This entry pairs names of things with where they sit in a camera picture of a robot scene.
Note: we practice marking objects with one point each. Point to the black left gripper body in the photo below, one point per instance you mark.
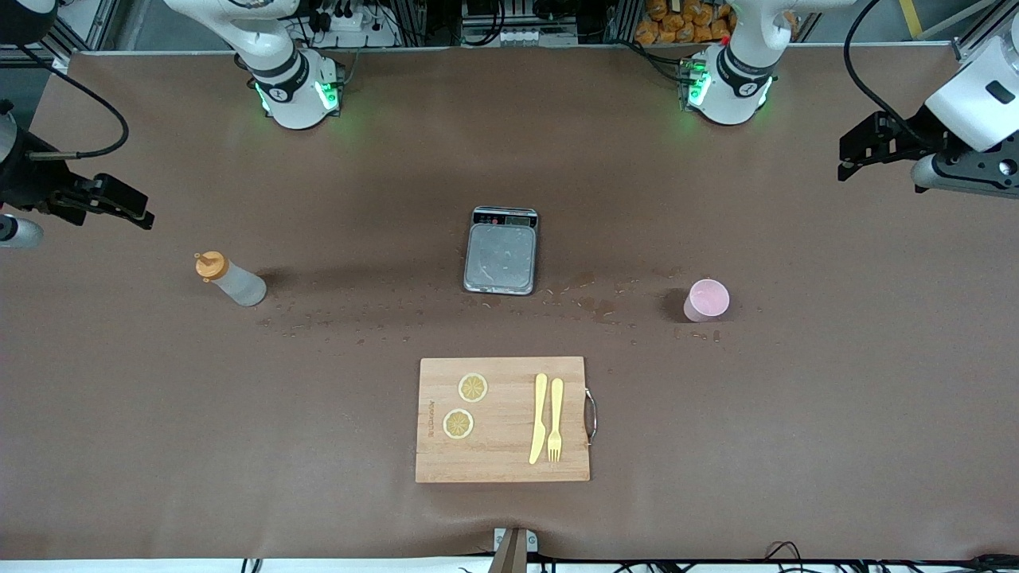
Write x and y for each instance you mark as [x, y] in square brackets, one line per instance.
[922, 131]

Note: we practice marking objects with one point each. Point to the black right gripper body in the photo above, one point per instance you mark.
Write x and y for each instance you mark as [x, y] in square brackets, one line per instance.
[24, 177]

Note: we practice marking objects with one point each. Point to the clear sauce bottle orange cap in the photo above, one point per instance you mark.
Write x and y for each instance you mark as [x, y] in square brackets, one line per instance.
[239, 285]

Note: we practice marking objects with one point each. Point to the pink plastic cup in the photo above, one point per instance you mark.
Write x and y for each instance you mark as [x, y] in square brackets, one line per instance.
[707, 301]

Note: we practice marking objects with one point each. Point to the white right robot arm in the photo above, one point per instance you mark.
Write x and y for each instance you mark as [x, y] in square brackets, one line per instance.
[290, 103]

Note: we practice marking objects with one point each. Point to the orange snack pile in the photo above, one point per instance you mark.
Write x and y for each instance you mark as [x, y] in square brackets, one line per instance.
[685, 24]

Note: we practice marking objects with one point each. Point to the white power strip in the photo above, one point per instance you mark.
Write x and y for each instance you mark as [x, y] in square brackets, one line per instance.
[350, 24]

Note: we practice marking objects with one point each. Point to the white terminal block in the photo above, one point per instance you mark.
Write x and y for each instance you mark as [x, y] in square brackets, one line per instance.
[533, 37]

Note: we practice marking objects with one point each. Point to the silver digital kitchen scale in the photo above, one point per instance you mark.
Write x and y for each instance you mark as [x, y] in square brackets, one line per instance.
[501, 259]

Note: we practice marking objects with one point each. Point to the lemon slice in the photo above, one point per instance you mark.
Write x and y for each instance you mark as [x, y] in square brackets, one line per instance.
[473, 387]
[458, 423]

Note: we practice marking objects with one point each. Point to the yellow plastic fork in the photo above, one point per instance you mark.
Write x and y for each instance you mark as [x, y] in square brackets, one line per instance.
[556, 406]

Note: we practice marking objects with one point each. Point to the yellow plastic knife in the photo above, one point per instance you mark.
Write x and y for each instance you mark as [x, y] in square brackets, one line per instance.
[540, 414]

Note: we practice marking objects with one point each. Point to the wooden cutting board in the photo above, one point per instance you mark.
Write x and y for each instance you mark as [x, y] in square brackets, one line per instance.
[501, 454]

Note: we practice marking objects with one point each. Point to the aluminium frame post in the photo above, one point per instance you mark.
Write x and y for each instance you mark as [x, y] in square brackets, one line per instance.
[412, 20]
[621, 20]

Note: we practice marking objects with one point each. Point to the table edge mounting bracket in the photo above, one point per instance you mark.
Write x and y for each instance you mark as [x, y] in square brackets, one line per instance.
[513, 553]

